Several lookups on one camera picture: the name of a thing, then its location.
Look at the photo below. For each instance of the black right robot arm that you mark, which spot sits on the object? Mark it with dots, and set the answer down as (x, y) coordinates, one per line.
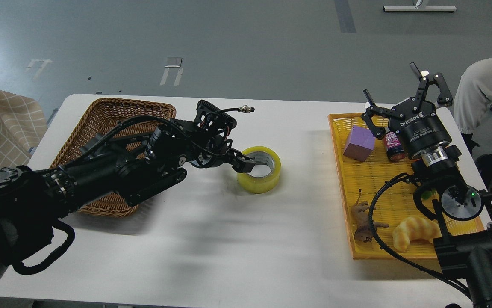
(463, 213)

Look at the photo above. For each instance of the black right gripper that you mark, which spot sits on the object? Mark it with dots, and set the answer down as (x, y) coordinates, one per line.
(419, 128)

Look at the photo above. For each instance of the brown wicker basket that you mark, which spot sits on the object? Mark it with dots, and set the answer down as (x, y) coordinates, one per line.
(102, 116)

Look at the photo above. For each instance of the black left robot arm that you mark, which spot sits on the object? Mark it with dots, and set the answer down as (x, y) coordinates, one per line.
(137, 159)

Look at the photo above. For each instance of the small red can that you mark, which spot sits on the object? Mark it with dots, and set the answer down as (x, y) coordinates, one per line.
(393, 147)

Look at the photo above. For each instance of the beige checkered cloth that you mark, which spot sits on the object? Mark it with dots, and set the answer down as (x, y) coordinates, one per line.
(22, 127)

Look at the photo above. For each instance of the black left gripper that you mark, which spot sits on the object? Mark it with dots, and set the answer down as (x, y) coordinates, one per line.
(212, 147)

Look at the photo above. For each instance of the person in beige clothes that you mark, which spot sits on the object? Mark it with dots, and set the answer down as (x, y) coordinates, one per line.
(473, 96)

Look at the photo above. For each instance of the yellow tape roll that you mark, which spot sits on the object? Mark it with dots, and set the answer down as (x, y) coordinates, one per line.
(268, 174)

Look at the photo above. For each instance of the purple foam cube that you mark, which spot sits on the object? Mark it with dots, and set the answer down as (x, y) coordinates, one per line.
(359, 144)

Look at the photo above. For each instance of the white stand base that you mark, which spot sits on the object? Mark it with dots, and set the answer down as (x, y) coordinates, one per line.
(419, 6)

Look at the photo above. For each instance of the orange toy carrot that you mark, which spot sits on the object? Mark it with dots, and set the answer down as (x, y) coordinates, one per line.
(428, 194)

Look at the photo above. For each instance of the toy croissant bread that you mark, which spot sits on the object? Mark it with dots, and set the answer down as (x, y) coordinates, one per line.
(414, 228)

